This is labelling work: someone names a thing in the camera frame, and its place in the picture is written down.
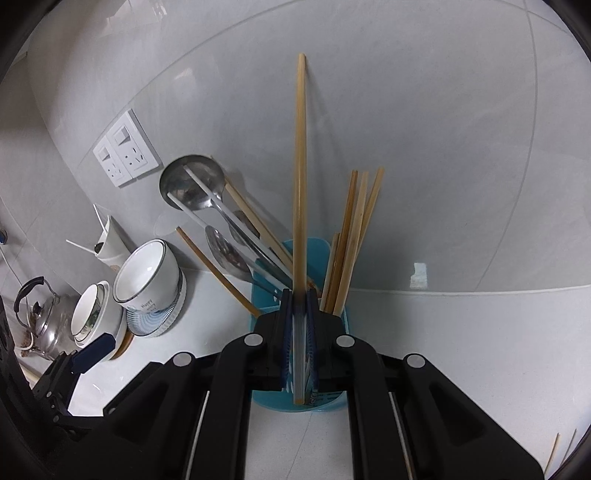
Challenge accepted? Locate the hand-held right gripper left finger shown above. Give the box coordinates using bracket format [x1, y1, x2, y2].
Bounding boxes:
[83, 288, 295, 480]

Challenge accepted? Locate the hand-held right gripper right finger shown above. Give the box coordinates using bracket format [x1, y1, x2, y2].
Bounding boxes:
[306, 287, 546, 480]

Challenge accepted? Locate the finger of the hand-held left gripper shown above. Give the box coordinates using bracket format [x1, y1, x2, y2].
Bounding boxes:
[30, 332, 117, 424]

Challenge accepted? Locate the blue plastic utensil holder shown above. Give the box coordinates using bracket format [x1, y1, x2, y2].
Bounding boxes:
[249, 237, 350, 412]

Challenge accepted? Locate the thin brown painted-tip chopstick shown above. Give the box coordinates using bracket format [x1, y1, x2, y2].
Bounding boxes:
[325, 170, 360, 311]

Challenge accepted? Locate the long light bamboo chopstick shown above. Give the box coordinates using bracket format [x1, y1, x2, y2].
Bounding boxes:
[293, 52, 309, 408]

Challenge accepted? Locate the wooden coaster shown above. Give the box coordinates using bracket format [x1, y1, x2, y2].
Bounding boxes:
[111, 331, 135, 360]

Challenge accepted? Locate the white blue-print bowl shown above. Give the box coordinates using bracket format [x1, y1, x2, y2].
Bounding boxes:
[74, 318, 128, 350]

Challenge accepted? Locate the steel kettle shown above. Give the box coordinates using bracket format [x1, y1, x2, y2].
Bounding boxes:
[13, 275, 82, 359]

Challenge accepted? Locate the blue striped plate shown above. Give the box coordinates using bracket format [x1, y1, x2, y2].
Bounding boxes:
[125, 270, 188, 339]

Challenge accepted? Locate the large white bowl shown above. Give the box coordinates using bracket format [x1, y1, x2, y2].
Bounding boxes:
[113, 239, 182, 315]

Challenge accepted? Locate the steel spoon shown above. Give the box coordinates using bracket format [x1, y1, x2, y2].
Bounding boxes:
[205, 226, 280, 298]

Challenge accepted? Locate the white slanted-top vase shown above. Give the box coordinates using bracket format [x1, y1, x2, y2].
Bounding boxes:
[94, 214, 129, 271]

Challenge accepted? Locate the bundle of wooden chopsticks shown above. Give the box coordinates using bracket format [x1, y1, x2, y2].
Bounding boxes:
[337, 167, 387, 317]

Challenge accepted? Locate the steel ladle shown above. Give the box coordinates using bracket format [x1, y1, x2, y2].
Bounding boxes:
[159, 155, 289, 288]

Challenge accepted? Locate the white wall socket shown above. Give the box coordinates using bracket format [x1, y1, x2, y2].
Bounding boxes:
[108, 108, 164, 180]
[92, 131, 140, 188]

